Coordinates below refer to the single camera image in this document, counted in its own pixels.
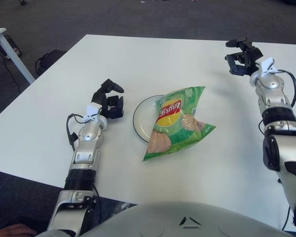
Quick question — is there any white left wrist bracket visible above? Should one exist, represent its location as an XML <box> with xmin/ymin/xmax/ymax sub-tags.
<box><xmin>83</xmin><ymin>105</ymin><xmax>102</xmax><ymax>123</ymax></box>

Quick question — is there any black floor cable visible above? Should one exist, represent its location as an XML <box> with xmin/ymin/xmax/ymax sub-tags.
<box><xmin>1</xmin><ymin>53</ymin><xmax>17</xmax><ymax>86</ymax></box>

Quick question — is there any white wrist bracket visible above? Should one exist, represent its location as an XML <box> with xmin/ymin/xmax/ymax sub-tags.
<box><xmin>83</xmin><ymin>105</ymin><xmax>102</xmax><ymax>123</ymax></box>
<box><xmin>258</xmin><ymin>57</ymin><xmax>278</xmax><ymax>77</ymax></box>

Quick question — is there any reddish brown shoe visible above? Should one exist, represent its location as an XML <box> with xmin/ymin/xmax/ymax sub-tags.
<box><xmin>0</xmin><ymin>223</ymin><xmax>37</xmax><ymax>237</ymax></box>

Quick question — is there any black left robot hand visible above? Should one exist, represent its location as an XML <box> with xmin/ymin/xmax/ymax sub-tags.
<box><xmin>90</xmin><ymin>79</ymin><xmax>125</xmax><ymax>120</ymax></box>

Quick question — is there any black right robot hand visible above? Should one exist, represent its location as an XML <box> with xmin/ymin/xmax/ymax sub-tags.
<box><xmin>224</xmin><ymin>37</ymin><xmax>264</xmax><ymax>77</ymax></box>

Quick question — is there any grey robot torso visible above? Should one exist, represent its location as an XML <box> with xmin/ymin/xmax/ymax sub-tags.
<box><xmin>40</xmin><ymin>201</ymin><xmax>293</xmax><ymax>237</ymax></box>

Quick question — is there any white side table leg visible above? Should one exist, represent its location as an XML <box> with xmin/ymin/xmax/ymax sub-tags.
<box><xmin>0</xmin><ymin>28</ymin><xmax>36</xmax><ymax>84</ymax></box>

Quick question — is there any black backpack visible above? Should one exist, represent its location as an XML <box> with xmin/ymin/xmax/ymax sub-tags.
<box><xmin>35</xmin><ymin>49</ymin><xmax>69</xmax><ymax>74</ymax></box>

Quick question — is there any green Lay's chips bag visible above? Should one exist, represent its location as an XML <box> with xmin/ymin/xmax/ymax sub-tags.
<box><xmin>142</xmin><ymin>85</ymin><xmax>217</xmax><ymax>162</ymax></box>

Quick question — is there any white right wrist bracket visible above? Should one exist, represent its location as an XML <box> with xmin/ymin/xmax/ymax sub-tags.
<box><xmin>258</xmin><ymin>57</ymin><xmax>278</xmax><ymax>77</ymax></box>

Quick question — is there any white plate with black rim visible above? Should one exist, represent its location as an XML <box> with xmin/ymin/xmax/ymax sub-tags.
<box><xmin>132</xmin><ymin>95</ymin><xmax>168</xmax><ymax>144</ymax></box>

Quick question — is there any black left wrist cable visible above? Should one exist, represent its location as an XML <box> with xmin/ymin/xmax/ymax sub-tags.
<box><xmin>66</xmin><ymin>113</ymin><xmax>99</xmax><ymax>149</ymax></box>

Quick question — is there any black box under side table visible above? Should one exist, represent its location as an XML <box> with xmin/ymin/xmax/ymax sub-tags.
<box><xmin>3</xmin><ymin>34</ymin><xmax>23</xmax><ymax>59</ymax></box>

